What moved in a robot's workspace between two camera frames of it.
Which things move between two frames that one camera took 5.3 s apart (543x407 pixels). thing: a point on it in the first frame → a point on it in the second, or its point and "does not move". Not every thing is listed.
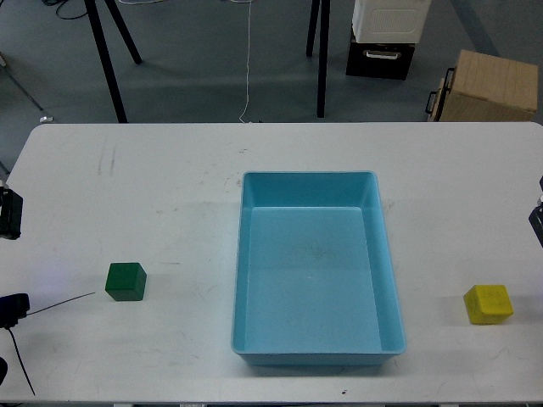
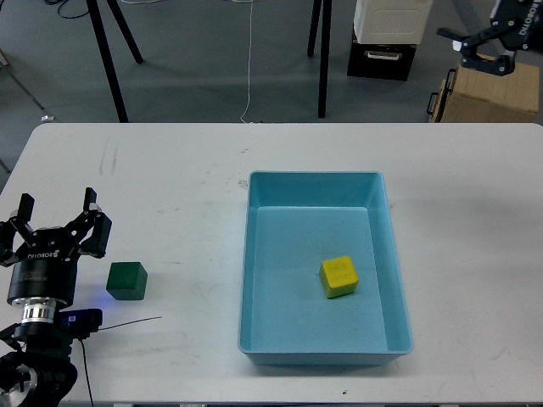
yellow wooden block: [488, 304] → [338, 276]
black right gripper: [535, 216] → [519, 23]
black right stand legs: [323, 56] does not move
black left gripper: [11, 213] → [45, 261]
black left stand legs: [119, 100] does not move
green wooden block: [125, 281] does not move
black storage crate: [378, 60] does not move
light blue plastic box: [313, 282] does not move
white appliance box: [390, 21] does not move
